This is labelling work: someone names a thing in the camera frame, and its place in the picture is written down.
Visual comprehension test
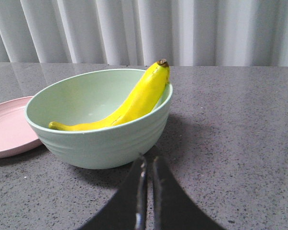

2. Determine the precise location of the green bowl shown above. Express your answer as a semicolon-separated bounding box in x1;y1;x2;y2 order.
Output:
25;69;173;169

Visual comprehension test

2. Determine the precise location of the white curtain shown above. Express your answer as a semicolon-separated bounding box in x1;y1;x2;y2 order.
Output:
0;0;288;66

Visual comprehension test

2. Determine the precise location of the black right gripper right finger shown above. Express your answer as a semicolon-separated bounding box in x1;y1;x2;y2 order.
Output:
153;156;223;230

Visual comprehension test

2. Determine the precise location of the yellow banana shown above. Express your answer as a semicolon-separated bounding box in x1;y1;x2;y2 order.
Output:
48;59;170;131

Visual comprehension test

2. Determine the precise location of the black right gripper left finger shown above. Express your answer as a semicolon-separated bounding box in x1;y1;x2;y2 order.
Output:
80;155;147;230

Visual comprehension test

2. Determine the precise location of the pink plate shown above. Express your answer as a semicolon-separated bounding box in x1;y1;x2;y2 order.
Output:
0;96;42;159

